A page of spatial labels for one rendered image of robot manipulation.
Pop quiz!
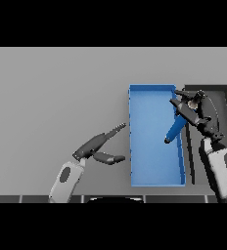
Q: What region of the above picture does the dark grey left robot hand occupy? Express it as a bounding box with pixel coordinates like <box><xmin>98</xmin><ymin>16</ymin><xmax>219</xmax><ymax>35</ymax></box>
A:
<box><xmin>71</xmin><ymin>122</ymin><xmax>127</xmax><ymax>166</ymax></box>

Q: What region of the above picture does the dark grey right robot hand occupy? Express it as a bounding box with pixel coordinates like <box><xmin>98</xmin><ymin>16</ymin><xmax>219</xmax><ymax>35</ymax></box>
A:
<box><xmin>169</xmin><ymin>89</ymin><xmax>225</xmax><ymax>145</ymax></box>

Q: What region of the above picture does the blue pipe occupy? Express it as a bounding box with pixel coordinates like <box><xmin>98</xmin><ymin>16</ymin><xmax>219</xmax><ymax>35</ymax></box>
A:
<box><xmin>163</xmin><ymin>99</ymin><xmax>200</xmax><ymax>145</ymax></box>

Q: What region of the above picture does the dark grey bin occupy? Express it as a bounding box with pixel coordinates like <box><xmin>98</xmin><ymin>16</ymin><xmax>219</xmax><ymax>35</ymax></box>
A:
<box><xmin>182</xmin><ymin>84</ymin><xmax>227</xmax><ymax>186</ymax></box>

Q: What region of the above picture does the blue bin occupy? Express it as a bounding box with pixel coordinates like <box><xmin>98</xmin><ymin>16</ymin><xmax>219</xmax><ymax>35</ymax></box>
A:
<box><xmin>128</xmin><ymin>84</ymin><xmax>187</xmax><ymax>188</ymax></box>

